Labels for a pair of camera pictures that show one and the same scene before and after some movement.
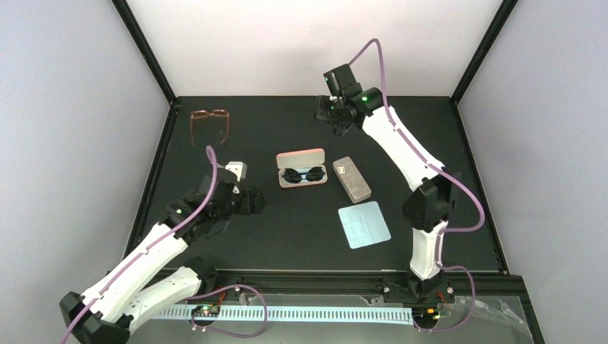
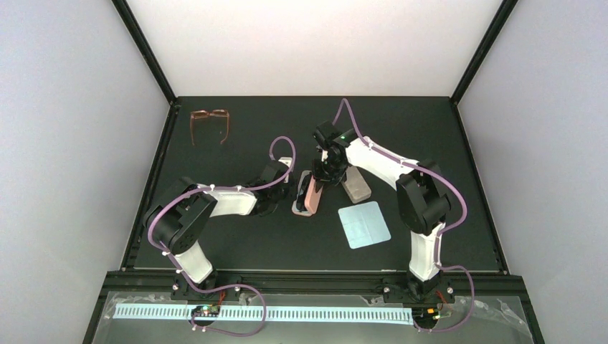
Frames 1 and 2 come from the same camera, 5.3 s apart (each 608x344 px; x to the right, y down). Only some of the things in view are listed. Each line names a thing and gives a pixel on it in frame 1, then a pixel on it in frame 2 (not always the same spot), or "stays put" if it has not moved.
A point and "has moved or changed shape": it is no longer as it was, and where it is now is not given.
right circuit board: [430, 314] stays put
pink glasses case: [302, 168] has moved or changed shape
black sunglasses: [292, 175] has moved or changed shape
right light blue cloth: [363, 224] stays put
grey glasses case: [350, 180] stays put
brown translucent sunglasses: [197, 114] stays put
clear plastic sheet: [454, 321] stays put
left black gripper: [259, 201] -> [290, 193]
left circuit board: [206, 311] stays put
